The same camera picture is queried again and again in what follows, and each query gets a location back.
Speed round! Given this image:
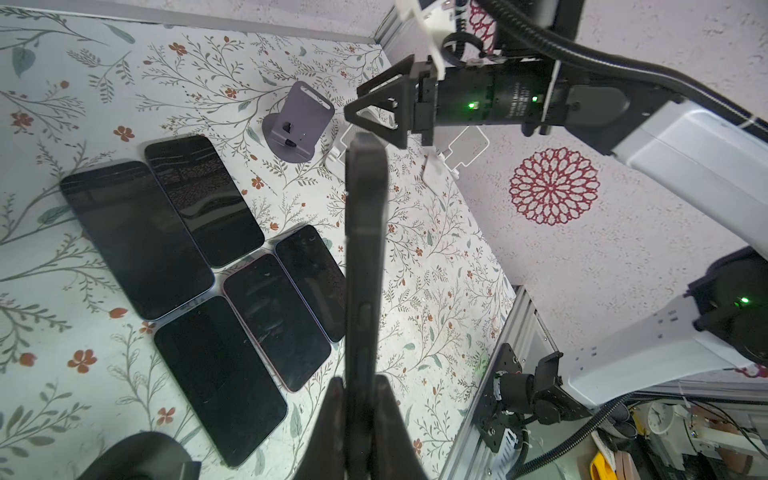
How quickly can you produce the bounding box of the dark grey round stand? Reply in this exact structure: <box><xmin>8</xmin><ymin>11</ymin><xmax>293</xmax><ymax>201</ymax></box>
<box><xmin>79</xmin><ymin>432</ymin><xmax>201</xmax><ymax>480</ymax></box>

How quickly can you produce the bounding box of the right black corrugated cable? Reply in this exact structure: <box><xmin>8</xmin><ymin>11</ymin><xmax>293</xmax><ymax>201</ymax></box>
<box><xmin>476</xmin><ymin>0</ymin><xmax>768</xmax><ymax>145</ymax></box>

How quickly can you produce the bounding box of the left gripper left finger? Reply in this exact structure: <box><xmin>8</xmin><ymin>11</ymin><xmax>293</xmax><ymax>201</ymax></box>
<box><xmin>294</xmin><ymin>377</ymin><xmax>346</xmax><ymax>480</ymax></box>

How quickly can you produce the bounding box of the phone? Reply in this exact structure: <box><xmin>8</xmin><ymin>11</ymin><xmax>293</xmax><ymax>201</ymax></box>
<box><xmin>345</xmin><ymin>132</ymin><xmax>389</xmax><ymax>479</ymax></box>
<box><xmin>274</xmin><ymin>225</ymin><xmax>346</xmax><ymax>343</ymax></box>
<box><xmin>154</xmin><ymin>296</ymin><xmax>288</xmax><ymax>468</ymax></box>
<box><xmin>223</xmin><ymin>254</ymin><xmax>331</xmax><ymax>392</ymax></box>
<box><xmin>59</xmin><ymin>160</ymin><xmax>215</xmax><ymax>321</ymax></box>
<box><xmin>144</xmin><ymin>135</ymin><xmax>265</xmax><ymax>268</ymax></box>

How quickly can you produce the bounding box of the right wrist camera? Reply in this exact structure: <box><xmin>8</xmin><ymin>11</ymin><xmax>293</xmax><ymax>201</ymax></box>
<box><xmin>394</xmin><ymin>0</ymin><xmax>469</xmax><ymax>81</ymax></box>

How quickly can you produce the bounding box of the far right white stand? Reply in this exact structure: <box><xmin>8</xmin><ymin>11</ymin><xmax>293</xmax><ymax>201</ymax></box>
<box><xmin>422</xmin><ymin>126</ymin><xmax>490</xmax><ymax>188</ymax></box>

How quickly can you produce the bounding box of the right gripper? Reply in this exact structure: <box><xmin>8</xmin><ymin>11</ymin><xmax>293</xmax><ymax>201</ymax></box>
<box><xmin>344</xmin><ymin>55</ymin><xmax>438</xmax><ymax>149</ymax></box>

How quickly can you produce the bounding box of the rear grey round stand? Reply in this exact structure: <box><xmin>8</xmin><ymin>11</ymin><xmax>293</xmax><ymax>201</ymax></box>
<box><xmin>262</xmin><ymin>81</ymin><xmax>335</xmax><ymax>164</ymax></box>

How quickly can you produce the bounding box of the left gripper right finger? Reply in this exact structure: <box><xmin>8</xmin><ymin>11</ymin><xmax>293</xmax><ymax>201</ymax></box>
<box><xmin>373</xmin><ymin>375</ymin><xmax>427</xmax><ymax>480</ymax></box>

